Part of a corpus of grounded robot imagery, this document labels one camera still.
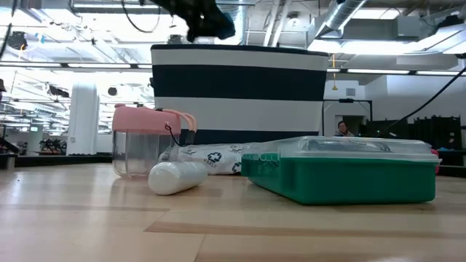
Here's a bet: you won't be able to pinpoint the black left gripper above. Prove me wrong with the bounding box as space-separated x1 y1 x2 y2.
148 0 224 42

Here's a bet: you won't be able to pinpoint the clear jar with pink lid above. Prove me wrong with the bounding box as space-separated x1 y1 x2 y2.
111 103 199 179

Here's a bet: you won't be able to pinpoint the white printed medical pouch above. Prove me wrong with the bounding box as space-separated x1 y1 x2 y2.
158 142 256 176

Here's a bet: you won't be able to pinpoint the white plastic bottle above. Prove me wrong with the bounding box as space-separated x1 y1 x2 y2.
147 161 209 197

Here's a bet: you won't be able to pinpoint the green case with clear lid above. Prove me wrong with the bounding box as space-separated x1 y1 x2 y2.
240 135 443 206

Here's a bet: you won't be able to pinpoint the navy white striped fabric basket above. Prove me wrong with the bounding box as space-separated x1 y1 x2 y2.
150 43 330 146

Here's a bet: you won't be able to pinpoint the yellow hanging pendant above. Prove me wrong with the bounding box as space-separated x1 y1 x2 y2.
331 53 339 91

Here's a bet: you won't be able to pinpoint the white pillar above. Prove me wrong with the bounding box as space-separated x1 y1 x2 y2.
66 82 100 156

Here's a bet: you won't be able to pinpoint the white cabinet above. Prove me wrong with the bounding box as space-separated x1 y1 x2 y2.
96 133 114 154

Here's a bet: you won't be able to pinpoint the black ceiling spotlight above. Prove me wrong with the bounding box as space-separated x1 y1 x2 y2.
7 31 28 51

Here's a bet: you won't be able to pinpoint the person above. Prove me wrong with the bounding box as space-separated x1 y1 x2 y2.
333 120 355 138

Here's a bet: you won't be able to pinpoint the black partition panels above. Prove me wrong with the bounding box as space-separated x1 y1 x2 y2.
365 115 463 151

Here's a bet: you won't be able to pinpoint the black cable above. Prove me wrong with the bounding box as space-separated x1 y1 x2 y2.
121 0 162 34
376 76 466 138

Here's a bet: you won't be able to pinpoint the silver ventilation duct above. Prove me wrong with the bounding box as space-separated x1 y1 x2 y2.
315 0 368 39

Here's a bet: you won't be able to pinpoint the black metal frame stand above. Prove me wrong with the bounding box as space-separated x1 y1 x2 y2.
321 97 374 138

